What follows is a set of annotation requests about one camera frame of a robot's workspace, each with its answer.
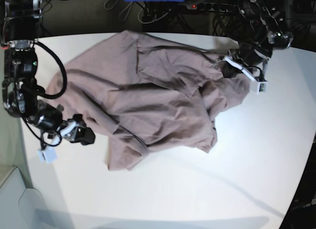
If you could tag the black power strip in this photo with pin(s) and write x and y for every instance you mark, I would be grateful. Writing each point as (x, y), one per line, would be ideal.
(213, 7)

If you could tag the grey side panel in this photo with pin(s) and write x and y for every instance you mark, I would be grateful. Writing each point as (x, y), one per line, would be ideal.
(21, 207)

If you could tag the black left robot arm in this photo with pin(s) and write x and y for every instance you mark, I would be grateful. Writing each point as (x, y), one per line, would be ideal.
(259, 27)

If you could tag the mauve t-shirt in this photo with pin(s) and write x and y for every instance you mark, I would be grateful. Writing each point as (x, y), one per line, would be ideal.
(148, 94)

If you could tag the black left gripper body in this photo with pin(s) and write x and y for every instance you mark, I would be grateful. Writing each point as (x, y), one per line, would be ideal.
(252, 57)

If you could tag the red black clamp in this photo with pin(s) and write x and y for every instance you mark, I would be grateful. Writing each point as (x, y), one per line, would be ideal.
(3, 46)

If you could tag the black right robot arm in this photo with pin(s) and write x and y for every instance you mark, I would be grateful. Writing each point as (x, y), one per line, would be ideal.
(20, 90)

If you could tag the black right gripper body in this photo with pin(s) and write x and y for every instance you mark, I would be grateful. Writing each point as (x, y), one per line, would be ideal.
(75, 130)

